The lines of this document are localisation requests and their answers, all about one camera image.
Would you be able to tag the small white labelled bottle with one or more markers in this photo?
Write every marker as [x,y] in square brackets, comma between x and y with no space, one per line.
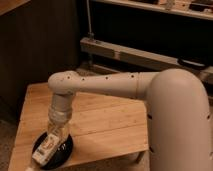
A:
[44,152]

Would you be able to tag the grey metal beam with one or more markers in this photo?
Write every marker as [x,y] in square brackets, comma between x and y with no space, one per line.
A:
[141,58]

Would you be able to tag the black ceramic bowl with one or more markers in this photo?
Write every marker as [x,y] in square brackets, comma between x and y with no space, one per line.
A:
[60,156]

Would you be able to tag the vertical metal pole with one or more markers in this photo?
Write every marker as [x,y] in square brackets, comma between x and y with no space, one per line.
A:
[90,32]

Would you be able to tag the wooden shelf with items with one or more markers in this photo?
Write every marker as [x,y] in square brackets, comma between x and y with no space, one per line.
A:
[168,8]

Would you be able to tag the wooden table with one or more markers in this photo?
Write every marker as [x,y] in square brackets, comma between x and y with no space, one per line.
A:
[101,127]

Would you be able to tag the black handle on beam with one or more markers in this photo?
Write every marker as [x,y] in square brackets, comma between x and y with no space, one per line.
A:
[193,65]

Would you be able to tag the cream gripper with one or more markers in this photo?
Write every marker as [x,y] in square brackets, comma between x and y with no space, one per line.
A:
[60,112]

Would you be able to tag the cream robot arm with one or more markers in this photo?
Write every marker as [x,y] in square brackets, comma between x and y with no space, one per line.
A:
[178,112]

